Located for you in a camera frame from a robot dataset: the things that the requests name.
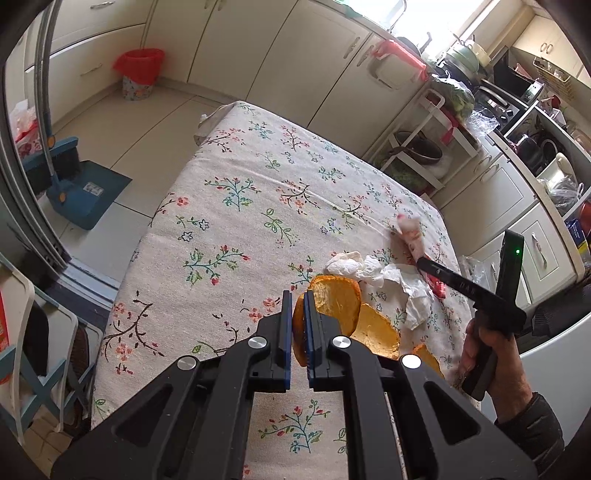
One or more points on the orange peel piece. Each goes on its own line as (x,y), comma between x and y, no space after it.
(335,296)
(428,358)
(376,332)

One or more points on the white paper napkin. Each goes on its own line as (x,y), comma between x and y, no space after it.
(403,294)

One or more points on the blue dustpan with broom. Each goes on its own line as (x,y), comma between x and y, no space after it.
(80,191)

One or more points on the floral tablecloth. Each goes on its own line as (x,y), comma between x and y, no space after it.
(234,236)

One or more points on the person right hand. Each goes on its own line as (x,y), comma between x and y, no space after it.
(509,389)

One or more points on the black pot on trolley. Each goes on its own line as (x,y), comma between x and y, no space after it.
(421,149)

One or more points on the folding chair rack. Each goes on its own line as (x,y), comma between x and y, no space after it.
(48,357)

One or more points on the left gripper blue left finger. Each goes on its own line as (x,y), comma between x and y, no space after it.
(274,366)

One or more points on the white kitchen cabinets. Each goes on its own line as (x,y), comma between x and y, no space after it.
(313,64)

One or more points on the red lined waste basket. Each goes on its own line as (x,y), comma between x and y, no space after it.
(139,69)

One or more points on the white storage trolley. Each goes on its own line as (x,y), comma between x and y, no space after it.
(428,115)

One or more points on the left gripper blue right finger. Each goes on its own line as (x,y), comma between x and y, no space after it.
(319,330)

